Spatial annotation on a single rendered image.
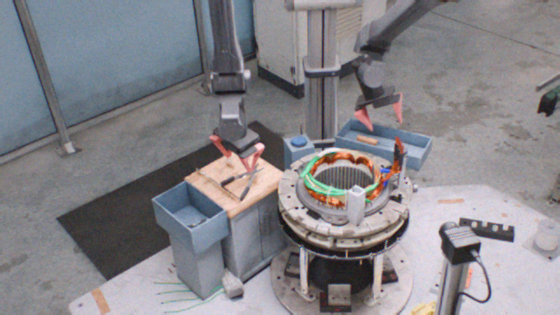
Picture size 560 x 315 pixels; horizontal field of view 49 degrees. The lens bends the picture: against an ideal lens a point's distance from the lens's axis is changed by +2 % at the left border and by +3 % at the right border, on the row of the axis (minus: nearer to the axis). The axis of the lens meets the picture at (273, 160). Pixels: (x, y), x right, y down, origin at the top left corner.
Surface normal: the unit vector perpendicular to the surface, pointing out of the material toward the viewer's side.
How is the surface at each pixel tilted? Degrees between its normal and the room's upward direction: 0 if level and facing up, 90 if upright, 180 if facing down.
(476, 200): 0
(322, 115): 90
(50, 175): 0
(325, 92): 90
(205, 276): 90
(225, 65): 98
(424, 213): 0
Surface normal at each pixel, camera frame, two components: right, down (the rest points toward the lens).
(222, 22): 0.05, 0.71
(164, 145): -0.04, -0.79
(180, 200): 0.68, 0.42
